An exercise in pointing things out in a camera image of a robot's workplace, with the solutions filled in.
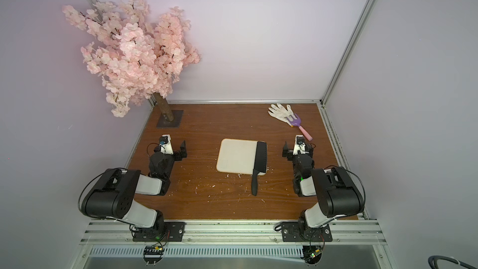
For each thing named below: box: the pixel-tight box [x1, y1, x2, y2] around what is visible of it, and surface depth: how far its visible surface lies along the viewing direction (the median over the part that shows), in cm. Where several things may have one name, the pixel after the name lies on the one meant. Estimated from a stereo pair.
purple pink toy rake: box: [287, 113, 314, 142], surface depth 109 cm
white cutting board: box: [216, 138, 269, 176], surface depth 97 cm
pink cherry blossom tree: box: [62, 0, 201, 123], surface depth 76 cm
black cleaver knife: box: [251, 141, 268, 197], surface depth 94 cm
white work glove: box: [267, 103, 298, 128], surface depth 116 cm
